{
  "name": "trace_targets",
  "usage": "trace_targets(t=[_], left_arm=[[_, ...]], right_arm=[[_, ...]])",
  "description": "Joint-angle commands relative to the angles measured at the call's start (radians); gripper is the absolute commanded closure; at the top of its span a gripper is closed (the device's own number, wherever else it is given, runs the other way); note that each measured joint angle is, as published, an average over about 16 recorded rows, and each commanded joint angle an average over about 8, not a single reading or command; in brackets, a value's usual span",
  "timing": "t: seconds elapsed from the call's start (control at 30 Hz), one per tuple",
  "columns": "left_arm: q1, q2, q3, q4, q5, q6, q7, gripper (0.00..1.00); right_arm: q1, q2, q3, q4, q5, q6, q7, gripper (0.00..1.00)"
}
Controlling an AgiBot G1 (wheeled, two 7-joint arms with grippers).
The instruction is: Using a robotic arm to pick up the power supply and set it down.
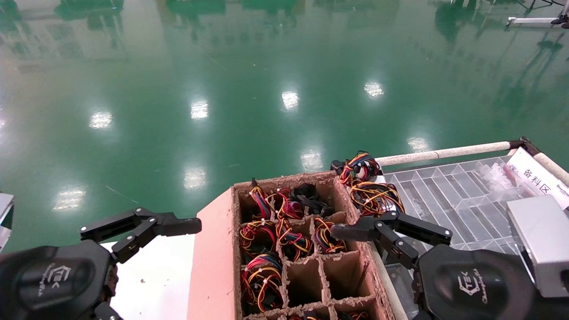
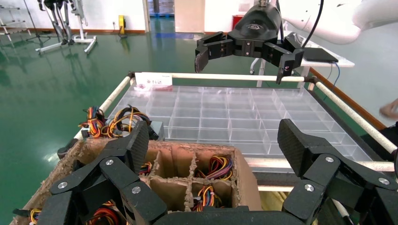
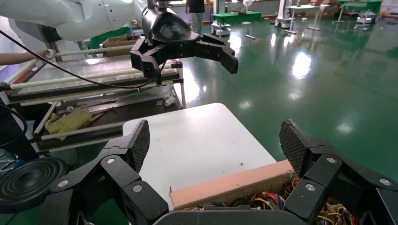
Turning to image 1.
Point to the power supply with black connectors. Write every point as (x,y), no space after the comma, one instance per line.
(311,198)

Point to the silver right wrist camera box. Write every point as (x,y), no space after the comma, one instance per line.
(542,240)

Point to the white sign with Chinese print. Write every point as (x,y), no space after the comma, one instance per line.
(533,178)

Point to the clear plastic bag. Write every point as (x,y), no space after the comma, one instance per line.
(498,178)

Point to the brown cardboard divider box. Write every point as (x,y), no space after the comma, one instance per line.
(213,266)

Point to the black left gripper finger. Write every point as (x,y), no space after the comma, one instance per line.
(169,224)
(104,313)

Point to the white rack tube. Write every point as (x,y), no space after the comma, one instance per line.
(391,289)
(553,168)
(444,154)

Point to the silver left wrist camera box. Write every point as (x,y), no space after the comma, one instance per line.
(5,213)

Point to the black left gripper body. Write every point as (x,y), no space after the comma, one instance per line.
(49,280)

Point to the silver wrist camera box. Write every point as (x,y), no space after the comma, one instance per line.
(542,240)
(5,213)

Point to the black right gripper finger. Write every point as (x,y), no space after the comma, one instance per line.
(355,231)

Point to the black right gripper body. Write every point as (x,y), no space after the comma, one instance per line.
(471,284)

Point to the black rack tube joint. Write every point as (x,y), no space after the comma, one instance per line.
(524,144)
(337,166)

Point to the white stand base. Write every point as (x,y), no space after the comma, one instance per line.
(529,21)

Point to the clear plastic compartment tray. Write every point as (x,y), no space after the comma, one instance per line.
(453,195)

